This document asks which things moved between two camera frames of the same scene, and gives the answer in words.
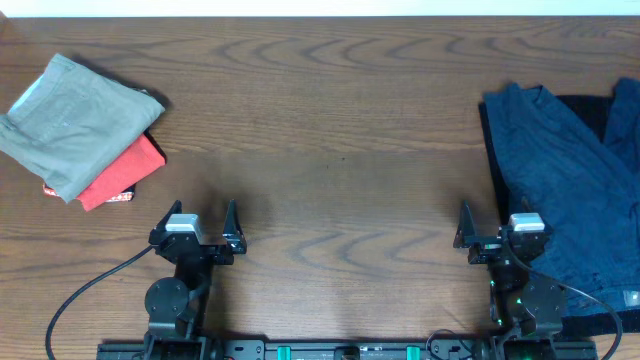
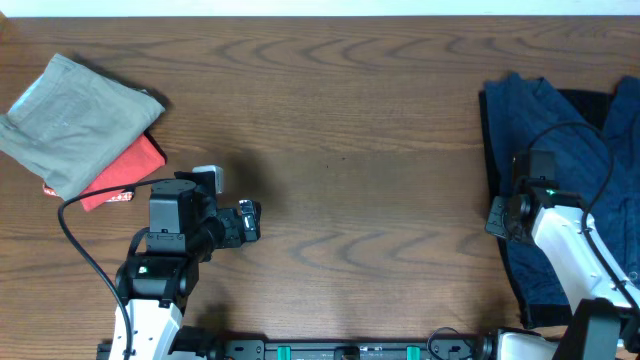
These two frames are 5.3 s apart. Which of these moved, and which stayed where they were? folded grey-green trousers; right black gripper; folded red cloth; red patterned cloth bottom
Moved: right black gripper
Stayed: folded grey-green trousers; folded red cloth; red patterned cloth bottom
